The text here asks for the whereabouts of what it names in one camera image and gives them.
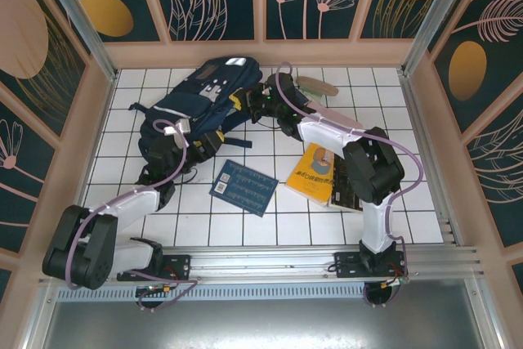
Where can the yellow book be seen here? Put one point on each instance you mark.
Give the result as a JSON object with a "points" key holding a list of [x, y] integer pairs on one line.
{"points": [[308, 181]]}

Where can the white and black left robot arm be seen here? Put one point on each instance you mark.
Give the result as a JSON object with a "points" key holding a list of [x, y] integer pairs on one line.
{"points": [[135, 202]]}

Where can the thin blue booklet QR codes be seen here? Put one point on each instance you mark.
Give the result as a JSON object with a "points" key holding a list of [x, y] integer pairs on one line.
{"points": [[245, 187]]}

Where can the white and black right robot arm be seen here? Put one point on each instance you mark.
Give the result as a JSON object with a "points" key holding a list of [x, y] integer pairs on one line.
{"points": [[327, 132]]}

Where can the aluminium frame post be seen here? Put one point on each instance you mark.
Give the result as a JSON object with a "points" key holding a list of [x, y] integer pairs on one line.
{"points": [[77, 18], [441, 14]]}

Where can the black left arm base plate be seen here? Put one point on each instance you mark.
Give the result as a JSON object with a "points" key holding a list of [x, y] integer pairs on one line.
{"points": [[180, 265]]}

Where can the grey metal sheet panel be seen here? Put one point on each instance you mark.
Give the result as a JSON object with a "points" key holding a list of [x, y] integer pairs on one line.
{"points": [[261, 324]]}

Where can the tan oval case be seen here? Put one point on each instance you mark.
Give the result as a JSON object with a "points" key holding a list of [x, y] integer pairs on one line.
{"points": [[318, 83]]}

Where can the navy blue backpack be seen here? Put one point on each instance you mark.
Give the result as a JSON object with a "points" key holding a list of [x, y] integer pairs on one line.
{"points": [[192, 104]]}

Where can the black book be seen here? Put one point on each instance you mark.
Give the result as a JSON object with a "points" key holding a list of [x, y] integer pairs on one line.
{"points": [[345, 193]]}

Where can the pink pencil case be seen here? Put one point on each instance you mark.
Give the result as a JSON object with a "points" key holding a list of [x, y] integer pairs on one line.
{"points": [[339, 118]]}

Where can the aluminium side rail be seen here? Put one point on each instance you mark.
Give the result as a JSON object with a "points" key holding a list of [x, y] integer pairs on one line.
{"points": [[433, 169]]}

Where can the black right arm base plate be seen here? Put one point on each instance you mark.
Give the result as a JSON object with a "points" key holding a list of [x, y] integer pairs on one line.
{"points": [[347, 265]]}

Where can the aluminium mounting rail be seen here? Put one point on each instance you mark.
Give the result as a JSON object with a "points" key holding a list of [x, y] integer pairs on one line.
{"points": [[261, 261]]}

